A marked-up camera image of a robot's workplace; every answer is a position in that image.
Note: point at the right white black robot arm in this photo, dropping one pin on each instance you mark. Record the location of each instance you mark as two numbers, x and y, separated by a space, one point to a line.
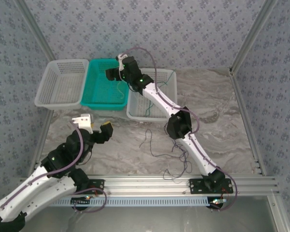
194 157

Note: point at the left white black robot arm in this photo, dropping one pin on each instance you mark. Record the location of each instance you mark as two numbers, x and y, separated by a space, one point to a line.
38 193

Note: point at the teal plastic basket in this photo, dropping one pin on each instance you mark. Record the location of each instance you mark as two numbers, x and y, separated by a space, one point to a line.
104 105

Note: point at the white basket with rounded rim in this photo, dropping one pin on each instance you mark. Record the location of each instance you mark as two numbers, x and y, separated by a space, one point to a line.
135 116

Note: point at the white basket with sloped walls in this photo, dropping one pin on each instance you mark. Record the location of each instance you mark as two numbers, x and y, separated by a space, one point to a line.
53 105

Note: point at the small black circuit board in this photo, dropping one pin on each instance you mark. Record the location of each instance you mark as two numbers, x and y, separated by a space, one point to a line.
81 201
216 204

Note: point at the grey metal panel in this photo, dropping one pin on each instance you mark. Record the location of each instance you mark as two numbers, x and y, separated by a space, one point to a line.
145 220

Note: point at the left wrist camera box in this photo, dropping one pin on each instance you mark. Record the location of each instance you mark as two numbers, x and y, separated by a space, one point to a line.
84 122

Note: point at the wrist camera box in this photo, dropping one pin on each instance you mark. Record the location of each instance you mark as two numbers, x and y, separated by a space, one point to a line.
84 122
122 58

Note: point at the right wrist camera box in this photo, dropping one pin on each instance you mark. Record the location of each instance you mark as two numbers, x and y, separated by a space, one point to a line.
122 58

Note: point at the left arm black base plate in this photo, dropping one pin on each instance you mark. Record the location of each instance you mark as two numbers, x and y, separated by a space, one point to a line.
99 187

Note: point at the aluminium mounting rail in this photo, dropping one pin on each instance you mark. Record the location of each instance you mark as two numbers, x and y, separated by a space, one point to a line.
145 186

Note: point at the aluminium frame post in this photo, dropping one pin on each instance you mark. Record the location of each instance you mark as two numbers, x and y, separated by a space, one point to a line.
36 29
253 33

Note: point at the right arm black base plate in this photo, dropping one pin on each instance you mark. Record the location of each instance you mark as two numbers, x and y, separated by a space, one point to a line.
195 187

